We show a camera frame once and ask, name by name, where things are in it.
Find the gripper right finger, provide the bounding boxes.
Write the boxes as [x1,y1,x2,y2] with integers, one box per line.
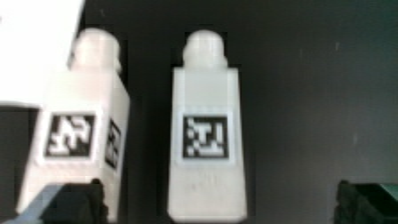
[336,180,398,224]

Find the white square table top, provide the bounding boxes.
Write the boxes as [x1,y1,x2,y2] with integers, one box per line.
[0,0,85,107]

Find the white leg with tag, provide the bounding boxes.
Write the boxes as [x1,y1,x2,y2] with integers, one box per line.
[167,30,247,224]

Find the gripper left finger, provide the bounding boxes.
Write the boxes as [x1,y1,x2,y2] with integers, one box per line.
[16,179,110,224]

